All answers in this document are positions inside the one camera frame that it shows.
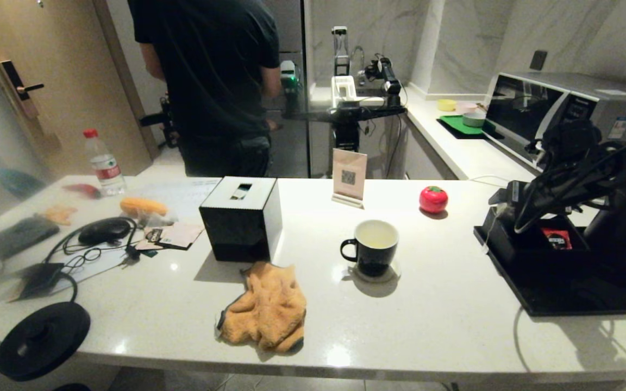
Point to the chrome faucet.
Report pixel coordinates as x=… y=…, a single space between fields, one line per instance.
x=357 y=54

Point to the small orange rag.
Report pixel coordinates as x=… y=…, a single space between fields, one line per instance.
x=60 y=215

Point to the dark wall socket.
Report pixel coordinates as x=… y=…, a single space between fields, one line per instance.
x=537 y=60

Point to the black printed packet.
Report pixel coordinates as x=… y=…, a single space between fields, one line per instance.
x=154 y=236

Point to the black white tissue box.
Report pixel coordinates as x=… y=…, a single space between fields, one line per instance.
x=237 y=228

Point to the beige QR code sign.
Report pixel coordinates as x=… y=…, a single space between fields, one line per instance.
x=349 y=174

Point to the silver microwave oven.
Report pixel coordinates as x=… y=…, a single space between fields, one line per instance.
x=514 y=103

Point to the person's left forearm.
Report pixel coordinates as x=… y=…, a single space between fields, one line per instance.
x=152 y=62

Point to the black rectangular tray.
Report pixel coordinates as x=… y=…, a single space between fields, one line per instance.
x=563 y=296

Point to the green bowl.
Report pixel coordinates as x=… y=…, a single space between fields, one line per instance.
x=474 y=119

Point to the green cutting mat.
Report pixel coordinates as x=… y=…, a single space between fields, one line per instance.
x=457 y=125

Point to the teal cloth bundle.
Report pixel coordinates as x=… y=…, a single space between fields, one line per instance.
x=19 y=183

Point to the yellow corn cob toy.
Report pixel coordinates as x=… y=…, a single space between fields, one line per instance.
x=143 y=207

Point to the black round kettle base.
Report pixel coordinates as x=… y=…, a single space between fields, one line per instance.
x=41 y=342

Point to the grey device green light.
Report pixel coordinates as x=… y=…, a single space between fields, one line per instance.
x=289 y=76

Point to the black teleoperation rig stand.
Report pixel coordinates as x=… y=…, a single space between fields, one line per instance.
x=345 y=115

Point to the pink bowl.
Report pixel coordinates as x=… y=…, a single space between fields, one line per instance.
x=465 y=106

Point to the black computer mouse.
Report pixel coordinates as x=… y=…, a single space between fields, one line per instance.
x=106 y=231

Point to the black tripod stand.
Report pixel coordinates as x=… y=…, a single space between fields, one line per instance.
x=167 y=119

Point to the red chili pepper toy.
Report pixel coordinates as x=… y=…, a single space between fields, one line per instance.
x=83 y=191

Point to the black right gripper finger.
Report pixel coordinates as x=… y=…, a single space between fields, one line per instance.
x=500 y=194
x=504 y=210

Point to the grey refrigerator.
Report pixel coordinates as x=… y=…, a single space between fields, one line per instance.
x=291 y=146

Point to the white tea bag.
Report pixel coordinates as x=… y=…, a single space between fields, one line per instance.
x=500 y=209

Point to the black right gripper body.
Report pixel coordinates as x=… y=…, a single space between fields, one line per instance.
x=527 y=198

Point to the black mug white inside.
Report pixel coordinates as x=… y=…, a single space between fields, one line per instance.
x=373 y=258

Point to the red tomato-shaped timer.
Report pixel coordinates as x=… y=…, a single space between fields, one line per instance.
x=433 y=200

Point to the yellow bowl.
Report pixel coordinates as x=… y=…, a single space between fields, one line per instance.
x=446 y=105

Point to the round white coaster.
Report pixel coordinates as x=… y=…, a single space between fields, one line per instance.
x=393 y=276

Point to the white plastic stand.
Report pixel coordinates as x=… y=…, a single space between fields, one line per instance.
x=343 y=89

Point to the orange microfibre cloth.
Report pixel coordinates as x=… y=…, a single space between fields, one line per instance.
x=269 y=309

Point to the person's right forearm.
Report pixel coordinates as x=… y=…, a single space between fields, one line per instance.
x=271 y=81

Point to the black compartment organizer box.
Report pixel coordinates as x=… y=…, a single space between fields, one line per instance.
x=530 y=250

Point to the beige paper card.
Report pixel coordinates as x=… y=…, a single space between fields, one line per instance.
x=182 y=235

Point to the clear water bottle red cap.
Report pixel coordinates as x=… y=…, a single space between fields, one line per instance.
x=104 y=168

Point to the red sachet packet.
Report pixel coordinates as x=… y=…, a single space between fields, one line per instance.
x=557 y=238

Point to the beige wooden door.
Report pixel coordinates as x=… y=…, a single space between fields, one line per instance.
x=63 y=54

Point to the person in black shirt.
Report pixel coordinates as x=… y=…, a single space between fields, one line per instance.
x=210 y=81

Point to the dark grey wallet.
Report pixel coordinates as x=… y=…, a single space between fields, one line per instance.
x=19 y=237

